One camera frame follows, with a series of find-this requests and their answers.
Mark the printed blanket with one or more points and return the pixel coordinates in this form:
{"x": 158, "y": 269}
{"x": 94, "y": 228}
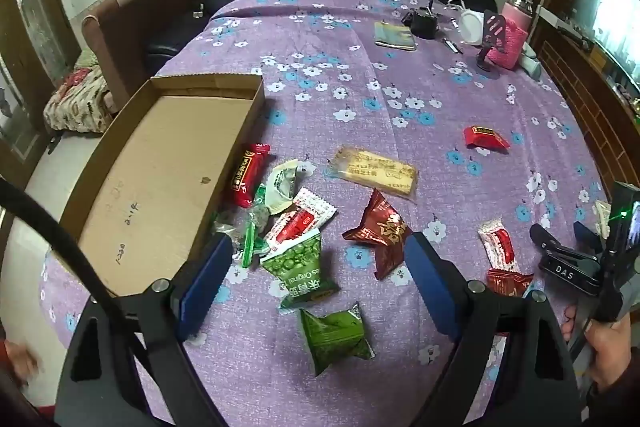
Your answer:
{"x": 75, "y": 102}

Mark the dark red gold-print snack packet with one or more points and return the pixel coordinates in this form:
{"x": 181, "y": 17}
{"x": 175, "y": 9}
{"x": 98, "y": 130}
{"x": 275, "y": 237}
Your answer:
{"x": 510, "y": 282}

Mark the mint green small item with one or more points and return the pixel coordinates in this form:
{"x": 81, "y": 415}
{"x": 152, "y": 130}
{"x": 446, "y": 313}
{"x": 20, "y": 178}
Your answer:
{"x": 530, "y": 59}

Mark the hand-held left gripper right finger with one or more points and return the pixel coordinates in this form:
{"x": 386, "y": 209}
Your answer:
{"x": 430, "y": 287}

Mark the shallow cardboard box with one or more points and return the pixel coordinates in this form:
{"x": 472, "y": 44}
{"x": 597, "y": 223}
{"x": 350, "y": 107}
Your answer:
{"x": 160, "y": 167}

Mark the green pea snack packet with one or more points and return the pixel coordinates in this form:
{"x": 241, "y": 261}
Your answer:
{"x": 300, "y": 272}

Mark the person's right forearm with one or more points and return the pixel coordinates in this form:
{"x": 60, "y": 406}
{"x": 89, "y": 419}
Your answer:
{"x": 617, "y": 407}

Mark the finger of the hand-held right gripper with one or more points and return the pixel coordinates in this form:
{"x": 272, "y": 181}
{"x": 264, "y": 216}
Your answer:
{"x": 555, "y": 252}
{"x": 585, "y": 232}

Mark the white red-label snack packet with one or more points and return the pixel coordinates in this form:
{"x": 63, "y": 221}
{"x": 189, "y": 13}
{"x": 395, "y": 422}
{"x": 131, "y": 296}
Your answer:
{"x": 500, "y": 247}
{"x": 300, "y": 222}

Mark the black phone stand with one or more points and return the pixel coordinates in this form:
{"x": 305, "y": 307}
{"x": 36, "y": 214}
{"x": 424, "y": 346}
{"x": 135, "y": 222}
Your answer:
{"x": 492, "y": 32}

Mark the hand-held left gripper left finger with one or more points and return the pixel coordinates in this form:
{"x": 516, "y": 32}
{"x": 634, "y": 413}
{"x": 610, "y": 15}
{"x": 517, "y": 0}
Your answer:
{"x": 205, "y": 287}

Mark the long red snack packet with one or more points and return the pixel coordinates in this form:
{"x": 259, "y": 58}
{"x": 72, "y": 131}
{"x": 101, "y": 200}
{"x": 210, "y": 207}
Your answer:
{"x": 247, "y": 177}

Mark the wooden cabinet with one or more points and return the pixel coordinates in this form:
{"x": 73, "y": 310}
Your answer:
{"x": 585, "y": 107}

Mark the small red snack packet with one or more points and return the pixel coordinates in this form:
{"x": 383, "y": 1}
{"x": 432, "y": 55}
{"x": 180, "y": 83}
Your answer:
{"x": 485, "y": 138}

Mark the white and green snack packet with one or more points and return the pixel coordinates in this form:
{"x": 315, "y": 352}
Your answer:
{"x": 280, "y": 189}

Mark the person's right hand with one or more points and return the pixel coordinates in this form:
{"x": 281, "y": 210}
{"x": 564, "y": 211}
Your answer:
{"x": 607, "y": 352}

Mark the black pouch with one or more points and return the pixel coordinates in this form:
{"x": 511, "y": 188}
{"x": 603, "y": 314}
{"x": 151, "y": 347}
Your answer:
{"x": 424, "y": 24}

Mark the brown sofa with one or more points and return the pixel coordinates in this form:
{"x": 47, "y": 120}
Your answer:
{"x": 135, "y": 22}

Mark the yellow biscuit packet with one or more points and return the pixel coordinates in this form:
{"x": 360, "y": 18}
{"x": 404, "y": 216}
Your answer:
{"x": 375, "y": 172}

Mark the wooden glass-panel door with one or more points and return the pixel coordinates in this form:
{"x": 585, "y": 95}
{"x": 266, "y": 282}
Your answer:
{"x": 30, "y": 32}

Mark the green notebook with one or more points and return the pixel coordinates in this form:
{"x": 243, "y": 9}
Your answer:
{"x": 395, "y": 36}

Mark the clear green candy wrapper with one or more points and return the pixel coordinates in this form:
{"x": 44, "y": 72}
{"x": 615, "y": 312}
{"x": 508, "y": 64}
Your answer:
{"x": 247, "y": 244}
{"x": 259, "y": 213}

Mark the white bowl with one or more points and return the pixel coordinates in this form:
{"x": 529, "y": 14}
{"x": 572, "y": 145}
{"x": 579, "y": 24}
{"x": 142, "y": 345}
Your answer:
{"x": 470, "y": 27}

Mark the plain green snack packet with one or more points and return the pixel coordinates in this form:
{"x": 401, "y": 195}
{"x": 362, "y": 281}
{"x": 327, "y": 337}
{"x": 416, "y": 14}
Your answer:
{"x": 332, "y": 339}

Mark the small pen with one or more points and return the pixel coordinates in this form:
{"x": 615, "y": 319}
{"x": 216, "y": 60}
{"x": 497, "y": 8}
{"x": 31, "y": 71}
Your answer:
{"x": 452, "y": 44}

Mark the pink bottle with knitted sleeve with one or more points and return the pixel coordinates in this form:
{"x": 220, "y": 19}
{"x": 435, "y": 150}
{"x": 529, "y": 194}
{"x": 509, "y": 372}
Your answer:
{"x": 515, "y": 37}

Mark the purple floral tablecloth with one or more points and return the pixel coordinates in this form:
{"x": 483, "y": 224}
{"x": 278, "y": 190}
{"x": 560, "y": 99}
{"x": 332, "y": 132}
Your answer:
{"x": 400, "y": 107}

